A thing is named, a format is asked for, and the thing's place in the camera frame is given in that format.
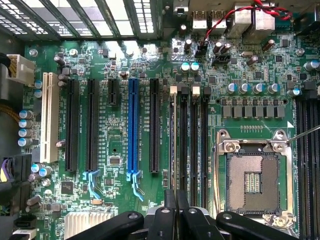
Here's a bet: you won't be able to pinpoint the black RAM slot white latch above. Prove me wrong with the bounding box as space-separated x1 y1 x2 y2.
169 85 179 192
190 84 201 210

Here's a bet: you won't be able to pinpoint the thin metal locking lever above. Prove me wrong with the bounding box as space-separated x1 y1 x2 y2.
213 138 222 213
285 124 320 146

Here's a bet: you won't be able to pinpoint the CPU socket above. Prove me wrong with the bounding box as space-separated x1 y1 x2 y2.
214 128 297 232

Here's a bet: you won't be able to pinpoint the silver chipset heatsink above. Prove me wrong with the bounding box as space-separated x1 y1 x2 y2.
64 211 115 240

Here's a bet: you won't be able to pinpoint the long black expansion slot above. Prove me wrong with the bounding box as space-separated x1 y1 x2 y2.
149 77 161 174
82 78 101 201
65 78 80 172

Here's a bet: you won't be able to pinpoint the blue expansion slot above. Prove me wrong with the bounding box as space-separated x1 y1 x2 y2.
126 77 145 203

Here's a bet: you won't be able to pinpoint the green motherboard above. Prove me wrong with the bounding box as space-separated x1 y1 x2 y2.
23 34 320 240

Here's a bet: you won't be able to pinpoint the black data plug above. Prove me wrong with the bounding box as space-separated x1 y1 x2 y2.
13 215 38 230

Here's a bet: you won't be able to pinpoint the short black expansion slot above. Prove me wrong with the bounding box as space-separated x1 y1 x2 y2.
107 78 119 106

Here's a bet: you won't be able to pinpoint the white expansion slot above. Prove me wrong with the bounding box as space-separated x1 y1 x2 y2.
39 72 61 164

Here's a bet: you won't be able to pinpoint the open metal PC case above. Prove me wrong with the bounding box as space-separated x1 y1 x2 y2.
0 0 320 240

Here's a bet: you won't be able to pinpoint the silver USB port block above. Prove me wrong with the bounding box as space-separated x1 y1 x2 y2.
191 9 208 38
210 9 228 36

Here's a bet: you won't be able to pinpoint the large silver port block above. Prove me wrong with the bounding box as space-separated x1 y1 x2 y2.
243 6 276 45
226 8 253 39

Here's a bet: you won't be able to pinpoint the white power connector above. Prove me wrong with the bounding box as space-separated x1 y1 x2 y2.
6 53 36 87

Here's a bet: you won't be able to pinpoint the black connector purple wire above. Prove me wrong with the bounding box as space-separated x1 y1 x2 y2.
0 154 33 198

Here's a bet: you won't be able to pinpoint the yellow black power wires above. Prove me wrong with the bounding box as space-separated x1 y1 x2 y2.
0 103 21 119

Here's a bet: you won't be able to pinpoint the red black twisted wire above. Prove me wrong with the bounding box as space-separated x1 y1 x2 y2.
202 0 293 50

